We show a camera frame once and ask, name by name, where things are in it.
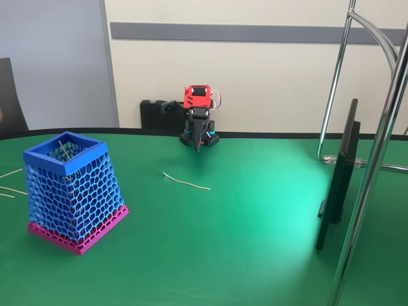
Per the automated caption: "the black flat light panel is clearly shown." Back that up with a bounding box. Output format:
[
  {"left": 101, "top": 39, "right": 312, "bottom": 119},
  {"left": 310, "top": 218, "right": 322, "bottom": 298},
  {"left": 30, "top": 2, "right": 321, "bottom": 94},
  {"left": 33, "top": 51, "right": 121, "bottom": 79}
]
[{"left": 315, "top": 98, "right": 363, "bottom": 253}]

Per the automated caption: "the grey wall rail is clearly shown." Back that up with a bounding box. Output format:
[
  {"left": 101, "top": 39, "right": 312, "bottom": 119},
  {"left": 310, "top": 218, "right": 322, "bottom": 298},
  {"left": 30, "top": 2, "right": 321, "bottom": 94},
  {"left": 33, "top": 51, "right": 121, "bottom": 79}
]
[{"left": 110, "top": 21, "right": 408, "bottom": 46}]

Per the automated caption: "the blue and pink lattice basket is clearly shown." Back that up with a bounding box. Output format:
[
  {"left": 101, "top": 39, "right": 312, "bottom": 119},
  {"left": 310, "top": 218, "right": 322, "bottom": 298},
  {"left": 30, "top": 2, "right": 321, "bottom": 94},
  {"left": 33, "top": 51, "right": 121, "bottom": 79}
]
[{"left": 22, "top": 131, "right": 131, "bottom": 256}]

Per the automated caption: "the chrome tube stand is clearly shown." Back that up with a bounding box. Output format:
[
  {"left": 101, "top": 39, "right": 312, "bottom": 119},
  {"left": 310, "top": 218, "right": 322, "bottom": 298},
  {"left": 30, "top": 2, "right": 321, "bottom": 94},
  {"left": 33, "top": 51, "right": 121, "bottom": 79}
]
[{"left": 316, "top": 0, "right": 408, "bottom": 306}]

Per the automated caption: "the green table cloth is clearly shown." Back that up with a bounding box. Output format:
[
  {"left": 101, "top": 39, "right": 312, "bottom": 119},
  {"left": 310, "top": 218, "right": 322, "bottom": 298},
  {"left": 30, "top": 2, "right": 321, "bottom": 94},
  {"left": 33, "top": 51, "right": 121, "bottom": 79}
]
[{"left": 0, "top": 129, "right": 408, "bottom": 306}]

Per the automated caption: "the short white red servo cable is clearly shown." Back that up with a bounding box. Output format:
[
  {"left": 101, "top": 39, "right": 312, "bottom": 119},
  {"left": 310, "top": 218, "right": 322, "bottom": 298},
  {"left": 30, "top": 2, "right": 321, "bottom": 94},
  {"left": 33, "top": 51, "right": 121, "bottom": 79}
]
[{"left": 208, "top": 90, "right": 223, "bottom": 112}]

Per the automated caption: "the clear plastic stand foot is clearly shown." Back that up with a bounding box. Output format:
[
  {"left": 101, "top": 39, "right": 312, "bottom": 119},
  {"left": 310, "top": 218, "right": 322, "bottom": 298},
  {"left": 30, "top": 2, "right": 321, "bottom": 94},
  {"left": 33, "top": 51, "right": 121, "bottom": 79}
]
[{"left": 322, "top": 154, "right": 363, "bottom": 169}]

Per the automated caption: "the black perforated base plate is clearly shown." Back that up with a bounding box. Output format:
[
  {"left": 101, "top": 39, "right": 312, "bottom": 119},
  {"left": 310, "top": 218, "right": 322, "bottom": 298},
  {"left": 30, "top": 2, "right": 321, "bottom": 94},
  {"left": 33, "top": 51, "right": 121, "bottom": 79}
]
[{"left": 178, "top": 130, "right": 221, "bottom": 149}]

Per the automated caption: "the dark chair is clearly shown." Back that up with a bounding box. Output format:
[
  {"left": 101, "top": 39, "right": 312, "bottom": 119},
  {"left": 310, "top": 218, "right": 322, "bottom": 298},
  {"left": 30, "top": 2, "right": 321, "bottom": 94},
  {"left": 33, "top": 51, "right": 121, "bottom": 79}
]
[{"left": 0, "top": 57, "right": 30, "bottom": 135}]

